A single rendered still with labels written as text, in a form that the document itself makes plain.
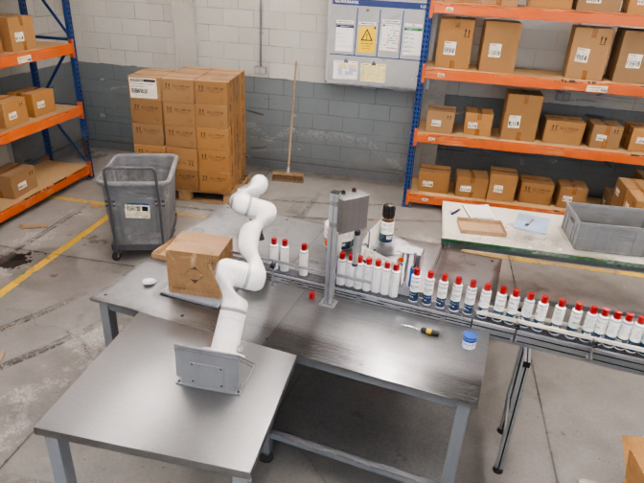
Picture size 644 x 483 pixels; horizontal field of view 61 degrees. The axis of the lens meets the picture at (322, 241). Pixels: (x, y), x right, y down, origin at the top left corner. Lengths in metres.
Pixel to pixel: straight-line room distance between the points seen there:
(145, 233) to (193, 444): 3.15
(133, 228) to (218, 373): 2.93
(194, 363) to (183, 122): 4.16
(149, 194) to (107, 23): 3.71
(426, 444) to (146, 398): 1.54
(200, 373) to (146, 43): 6.07
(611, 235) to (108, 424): 3.40
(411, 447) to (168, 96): 4.48
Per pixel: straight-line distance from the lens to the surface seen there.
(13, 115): 6.54
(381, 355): 2.77
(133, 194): 5.05
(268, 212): 2.71
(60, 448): 2.63
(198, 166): 6.40
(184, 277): 3.11
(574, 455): 3.81
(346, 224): 2.84
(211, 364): 2.46
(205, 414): 2.45
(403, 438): 3.25
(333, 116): 7.33
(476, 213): 4.61
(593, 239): 4.31
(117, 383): 2.66
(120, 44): 8.22
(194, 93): 6.21
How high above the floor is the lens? 2.52
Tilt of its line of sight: 26 degrees down
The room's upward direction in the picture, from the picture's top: 3 degrees clockwise
